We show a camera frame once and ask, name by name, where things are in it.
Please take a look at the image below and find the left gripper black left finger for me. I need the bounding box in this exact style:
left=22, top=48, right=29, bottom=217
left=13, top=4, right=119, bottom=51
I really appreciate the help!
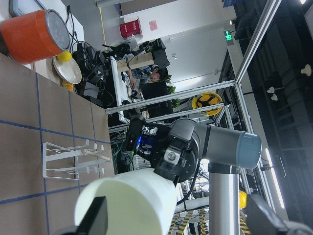
left=75, top=196, right=108, bottom=235

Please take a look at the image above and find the white wire cup rack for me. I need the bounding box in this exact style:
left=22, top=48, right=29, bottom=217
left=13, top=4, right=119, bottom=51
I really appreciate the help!
left=42, top=139, right=112, bottom=181

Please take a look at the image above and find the yellow hard hat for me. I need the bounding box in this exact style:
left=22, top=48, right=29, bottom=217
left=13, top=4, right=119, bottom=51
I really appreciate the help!
left=192, top=92, right=223, bottom=117

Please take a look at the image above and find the white ikea cup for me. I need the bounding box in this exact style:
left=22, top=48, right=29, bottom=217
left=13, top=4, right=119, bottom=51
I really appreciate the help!
left=74, top=168, right=177, bottom=235

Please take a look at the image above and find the orange cylindrical container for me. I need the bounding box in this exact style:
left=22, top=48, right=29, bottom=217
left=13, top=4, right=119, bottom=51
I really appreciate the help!
left=0, top=9, right=70, bottom=64

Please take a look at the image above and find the cream plate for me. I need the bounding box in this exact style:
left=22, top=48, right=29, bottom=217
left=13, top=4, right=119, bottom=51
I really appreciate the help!
left=53, top=57, right=82, bottom=84

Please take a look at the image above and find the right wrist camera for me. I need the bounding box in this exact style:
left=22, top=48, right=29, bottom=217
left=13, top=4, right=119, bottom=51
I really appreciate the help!
left=123, top=115, right=146, bottom=151

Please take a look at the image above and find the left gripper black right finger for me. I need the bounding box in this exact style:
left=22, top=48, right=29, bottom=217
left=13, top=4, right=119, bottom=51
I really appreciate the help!
left=246, top=194, right=293, bottom=235

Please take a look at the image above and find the seated person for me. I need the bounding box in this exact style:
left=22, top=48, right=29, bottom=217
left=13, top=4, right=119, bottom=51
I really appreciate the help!
left=126, top=65, right=169, bottom=89

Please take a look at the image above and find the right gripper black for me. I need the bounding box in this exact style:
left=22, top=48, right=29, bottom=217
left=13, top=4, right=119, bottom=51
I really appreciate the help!
left=150, top=134, right=197, bottom=183

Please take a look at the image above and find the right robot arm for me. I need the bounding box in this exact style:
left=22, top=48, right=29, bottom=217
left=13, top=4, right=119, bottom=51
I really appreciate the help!
left=150, top=119, right=262, bottom=235

